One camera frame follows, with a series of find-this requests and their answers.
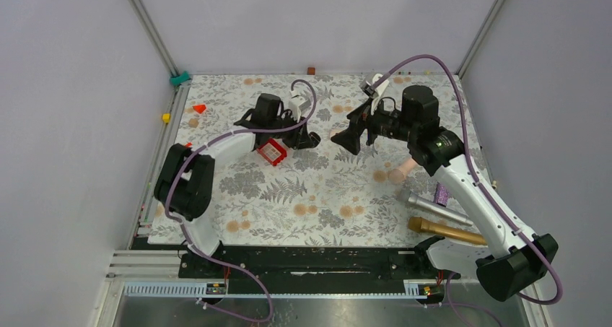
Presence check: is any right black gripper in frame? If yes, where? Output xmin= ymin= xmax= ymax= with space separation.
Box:
xmin=331 ymin=95 xmax=418 ymax=155

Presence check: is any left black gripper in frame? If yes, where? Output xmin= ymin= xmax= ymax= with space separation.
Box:
xmin=268 ymin=111 xmax=314 ymax=150

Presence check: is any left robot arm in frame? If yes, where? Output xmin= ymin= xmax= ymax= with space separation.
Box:
xmin=154 ymin=93 xmax=320 ymax=277

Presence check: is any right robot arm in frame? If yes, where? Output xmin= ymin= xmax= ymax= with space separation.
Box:
xmin=331 ymin=85 xmax=559 ymax=302

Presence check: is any floral patterned mat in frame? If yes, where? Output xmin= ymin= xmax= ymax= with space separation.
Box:
xmin=148 ymin=74 xmax=510 ymax=249

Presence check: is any red plastic basket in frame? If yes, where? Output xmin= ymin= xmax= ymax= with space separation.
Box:
xmin=256 ymin=138 xmax=287 ymax=167

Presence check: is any pink toy microphone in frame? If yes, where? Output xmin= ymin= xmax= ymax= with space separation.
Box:
xmin=388 ymin=158 xmax=418 ymax=184

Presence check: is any silver microphone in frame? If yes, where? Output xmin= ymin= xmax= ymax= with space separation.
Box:
xmin=396 ymin=191 xmax=474 ymax=227

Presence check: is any purple glitter microphone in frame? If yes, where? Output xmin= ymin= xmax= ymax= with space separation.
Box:
xmin=434 ymin=183 xmax=450 ymax=207

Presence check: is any gold microphone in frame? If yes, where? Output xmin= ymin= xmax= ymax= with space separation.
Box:
xmin=408 ymin=217 xmax=487 ymax=245

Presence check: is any orange triangle block upper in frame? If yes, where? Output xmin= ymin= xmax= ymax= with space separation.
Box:
xmin=192 ymin=104 xmax=206 ymax=114

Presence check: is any teal block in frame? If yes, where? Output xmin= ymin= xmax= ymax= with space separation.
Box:
xmin=170 ymin=71 xmax=191 ymax=87

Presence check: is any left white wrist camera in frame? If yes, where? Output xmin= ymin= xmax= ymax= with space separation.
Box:
xmin=288 ymin=90 xmax=312 ymax=122

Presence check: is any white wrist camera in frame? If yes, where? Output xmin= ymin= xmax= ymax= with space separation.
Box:
xmin=360 ymin=72 xmax=390 ymax=115
xmin=288 ymin=90 xmax=312 ymax=122

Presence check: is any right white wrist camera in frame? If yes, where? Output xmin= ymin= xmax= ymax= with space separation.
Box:
xmin=360 ymin=72 xmax=390 ymax=115

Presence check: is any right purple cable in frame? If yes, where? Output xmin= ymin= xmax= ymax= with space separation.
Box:
xmin=372 ymin=53 xmax=564 ymax=327

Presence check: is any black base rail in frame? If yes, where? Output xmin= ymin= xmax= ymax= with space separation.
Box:
xmin=178 ymin=244 xmax=450 ymax=297

